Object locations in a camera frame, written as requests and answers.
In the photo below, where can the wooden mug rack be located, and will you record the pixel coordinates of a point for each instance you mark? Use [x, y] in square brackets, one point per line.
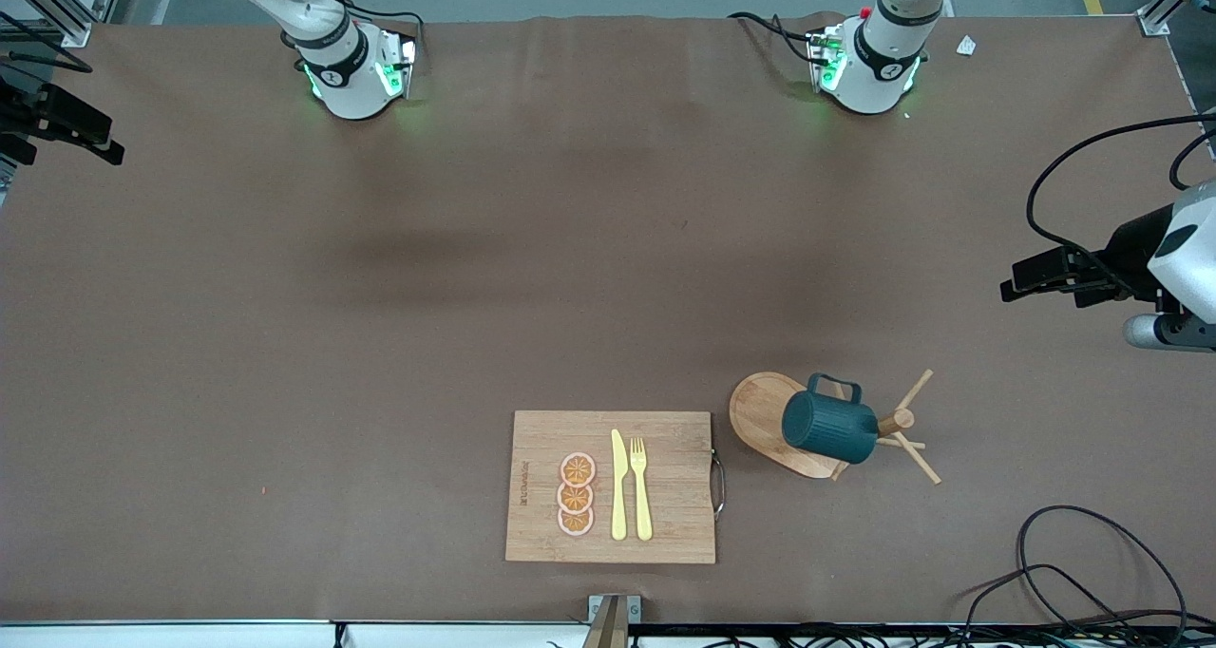
[755, 410]

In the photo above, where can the yellow plastic fork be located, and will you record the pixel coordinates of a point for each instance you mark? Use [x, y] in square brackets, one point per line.
[642, 496]

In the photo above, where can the yellow plastic knife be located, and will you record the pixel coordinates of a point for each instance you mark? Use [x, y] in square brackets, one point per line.
[618, 486]

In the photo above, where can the wooden cutting board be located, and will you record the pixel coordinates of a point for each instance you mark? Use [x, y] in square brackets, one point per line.
[541, 458]

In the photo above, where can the three orange slices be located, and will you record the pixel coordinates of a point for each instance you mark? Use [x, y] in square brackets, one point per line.
[578, 468]

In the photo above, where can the metal table edge bracket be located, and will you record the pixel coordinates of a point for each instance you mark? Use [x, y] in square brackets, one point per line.
[613, 619]

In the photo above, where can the dark green ribbed cup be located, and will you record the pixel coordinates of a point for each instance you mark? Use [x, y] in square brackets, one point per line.
[831, 429]

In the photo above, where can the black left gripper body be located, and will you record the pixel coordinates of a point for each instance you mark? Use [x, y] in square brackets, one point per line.
[1130, 249]

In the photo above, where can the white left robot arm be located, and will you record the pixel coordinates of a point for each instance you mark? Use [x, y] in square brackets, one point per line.
[874, 68]

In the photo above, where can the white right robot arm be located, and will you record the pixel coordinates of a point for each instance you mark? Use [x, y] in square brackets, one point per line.
[351, 78]

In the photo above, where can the aluminium frame post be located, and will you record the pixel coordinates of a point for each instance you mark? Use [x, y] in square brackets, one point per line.
[57, 11]
[1168, 7]

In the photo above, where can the brown table cover sheet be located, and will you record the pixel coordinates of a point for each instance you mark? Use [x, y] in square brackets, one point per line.
[380, 410]

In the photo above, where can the small white paper scrap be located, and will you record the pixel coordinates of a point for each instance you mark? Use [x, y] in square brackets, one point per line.
[966, 46]

